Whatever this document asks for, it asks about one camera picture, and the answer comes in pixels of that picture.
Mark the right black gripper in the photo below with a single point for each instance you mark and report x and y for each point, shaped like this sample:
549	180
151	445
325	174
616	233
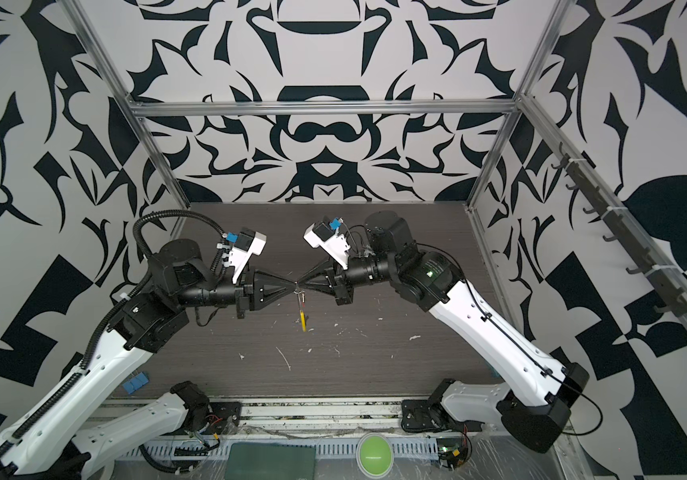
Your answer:
338	284

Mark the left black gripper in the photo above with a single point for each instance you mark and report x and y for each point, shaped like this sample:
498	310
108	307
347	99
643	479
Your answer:
243	294

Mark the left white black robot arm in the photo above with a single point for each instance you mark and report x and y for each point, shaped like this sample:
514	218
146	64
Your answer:
48	442

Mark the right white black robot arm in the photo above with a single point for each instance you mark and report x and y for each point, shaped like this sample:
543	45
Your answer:
533	402

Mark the blue connector block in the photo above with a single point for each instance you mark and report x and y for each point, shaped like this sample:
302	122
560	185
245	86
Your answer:
135	383

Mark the dark green pad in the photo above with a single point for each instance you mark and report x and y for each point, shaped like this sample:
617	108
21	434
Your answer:
254	461

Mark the green round button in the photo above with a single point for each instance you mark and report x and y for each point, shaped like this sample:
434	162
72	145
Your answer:
374	456

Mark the small circuit board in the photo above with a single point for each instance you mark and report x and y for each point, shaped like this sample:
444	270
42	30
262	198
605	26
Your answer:
453	453

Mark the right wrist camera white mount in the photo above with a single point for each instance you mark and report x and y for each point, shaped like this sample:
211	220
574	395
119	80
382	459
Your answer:
328	236

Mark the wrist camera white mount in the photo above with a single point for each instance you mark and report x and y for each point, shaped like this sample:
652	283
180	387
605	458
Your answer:
328	236
236	250

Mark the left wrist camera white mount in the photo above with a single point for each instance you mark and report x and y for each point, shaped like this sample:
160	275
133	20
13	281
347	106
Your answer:
236	250

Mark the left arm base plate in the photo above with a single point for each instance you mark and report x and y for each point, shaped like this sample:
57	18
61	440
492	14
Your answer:
221	417

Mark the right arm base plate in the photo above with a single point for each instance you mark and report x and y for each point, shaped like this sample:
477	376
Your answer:
424	416

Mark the white slotted cable duct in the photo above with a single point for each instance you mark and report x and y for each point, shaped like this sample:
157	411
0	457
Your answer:
412	448

